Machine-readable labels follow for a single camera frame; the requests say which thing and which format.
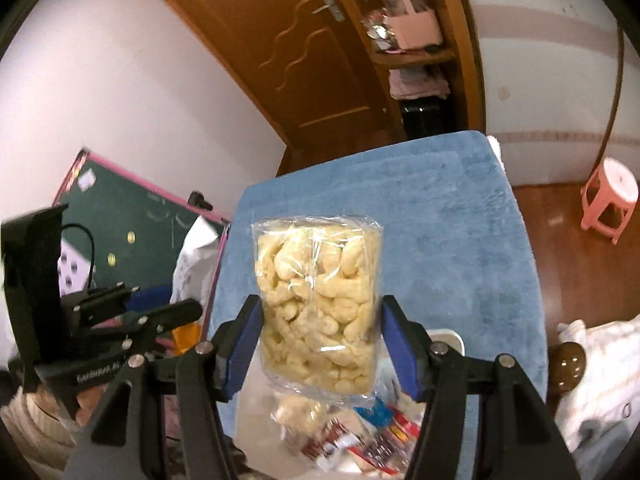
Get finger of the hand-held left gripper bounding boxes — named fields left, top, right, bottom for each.
left=125, top=284, right=174, bottom=315
left=114, top=298, right=204, bottom=357

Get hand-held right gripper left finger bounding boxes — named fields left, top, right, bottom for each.
left=62, top=294, right=264, bottom=480

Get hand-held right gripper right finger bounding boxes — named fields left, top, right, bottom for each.
left=381, top=294, right=582, bottom=480

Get white plastic tray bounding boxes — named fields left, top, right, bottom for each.
left=232, top=329, right=467, bottom=478

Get blue snack packet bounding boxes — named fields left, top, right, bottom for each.
left=355, top=399, right=396, bottom=429

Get yellow puffed snack pack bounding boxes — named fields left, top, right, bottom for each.
left=249, top=214, right=385, bottom=401
left=269, top=393, right=331, bottom=434

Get small pale snack packet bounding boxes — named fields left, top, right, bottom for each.
left=349, top=434, right=401, bottom=476

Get dark brown small snack packet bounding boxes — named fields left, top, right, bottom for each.
left=299, top=419, right=361, bottom=471

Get white plastic bag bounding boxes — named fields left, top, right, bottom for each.
left=172, top=217, right=226, bottom=307

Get blue towel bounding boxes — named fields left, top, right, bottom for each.
left=207, top=129, right=549, bottom=442

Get round wooden bedpost knob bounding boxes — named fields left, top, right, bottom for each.
left=547, top=342, right=587, bottom=394

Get checkered blanket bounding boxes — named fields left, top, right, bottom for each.
left=557, top=314, right=640, bottom=462

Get black suitcase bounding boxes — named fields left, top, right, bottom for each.
left=399, top=94, right=456, bottom=139

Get pink plastic stool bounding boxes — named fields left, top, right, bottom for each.
left=579, top=157, right=640, bottom=245

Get folded pink clothes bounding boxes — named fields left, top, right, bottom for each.
left=388, top=67, right=451, bottom=101

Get wooden door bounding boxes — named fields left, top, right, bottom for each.
left=129, top=0, right=402, bottom=162

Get wooden shelf unit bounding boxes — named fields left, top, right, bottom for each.
left=319, top=0, right=487, bottom=137

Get pale blue sliding wardrobe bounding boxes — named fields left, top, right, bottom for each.
left=449, top=0, right=640, bottom=187

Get foil packets on shelf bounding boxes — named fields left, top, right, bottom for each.
left=362, top=9, right=396, bottom=54

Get pink basket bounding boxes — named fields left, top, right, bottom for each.
left=377, top=0, right=444, bottom=49

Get black cable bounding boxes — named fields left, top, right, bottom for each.
left=59, top=223, right=97, bottom=292

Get green chalkboard pink frame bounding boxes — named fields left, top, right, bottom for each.
left=52, top=148, right=231, bottom=312

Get metal door handle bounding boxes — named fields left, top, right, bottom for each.
left=310, top=0, right=347, bottom=23

